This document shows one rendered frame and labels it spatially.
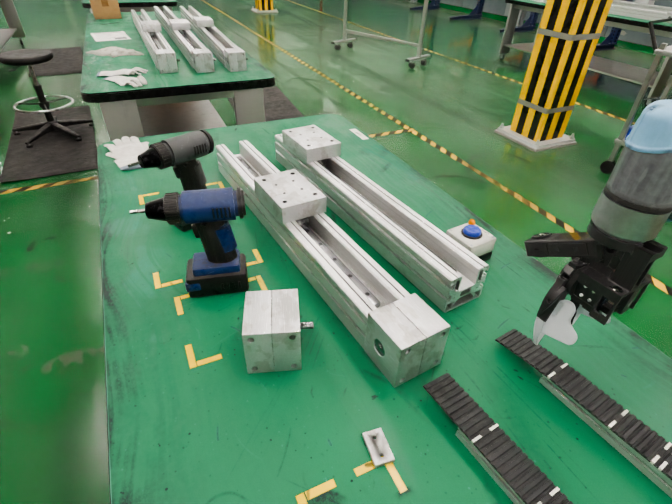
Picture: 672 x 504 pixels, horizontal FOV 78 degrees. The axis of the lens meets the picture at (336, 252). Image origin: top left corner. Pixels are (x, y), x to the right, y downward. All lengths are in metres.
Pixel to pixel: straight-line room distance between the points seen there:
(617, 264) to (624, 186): 0.11
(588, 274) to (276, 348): 0.46
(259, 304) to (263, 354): 0.08
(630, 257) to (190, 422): 0.64
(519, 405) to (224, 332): 0.52
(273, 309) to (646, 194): 0.53
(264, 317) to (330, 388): 0.16
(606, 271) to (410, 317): 0.28
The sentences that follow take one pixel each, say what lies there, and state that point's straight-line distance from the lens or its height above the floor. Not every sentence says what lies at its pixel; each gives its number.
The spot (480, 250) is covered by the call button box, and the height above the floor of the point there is 0.82.
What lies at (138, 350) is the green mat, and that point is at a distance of 0.82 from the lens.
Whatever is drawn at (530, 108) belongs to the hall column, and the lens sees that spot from 4.06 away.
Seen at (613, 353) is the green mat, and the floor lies 0.78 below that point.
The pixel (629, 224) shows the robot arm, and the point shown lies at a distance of 0.60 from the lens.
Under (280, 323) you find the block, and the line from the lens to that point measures 0.68.
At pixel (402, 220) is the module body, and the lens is 0.99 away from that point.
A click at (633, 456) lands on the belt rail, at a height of 0.79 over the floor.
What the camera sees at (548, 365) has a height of 0.81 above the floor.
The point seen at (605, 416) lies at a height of 0.81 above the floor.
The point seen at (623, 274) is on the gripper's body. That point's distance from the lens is 0.64.
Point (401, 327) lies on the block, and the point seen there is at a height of 0.87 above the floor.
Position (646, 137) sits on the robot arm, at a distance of 0.58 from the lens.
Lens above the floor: 1.36
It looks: 37 degrees down
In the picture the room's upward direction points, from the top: 2 degrees clockwise
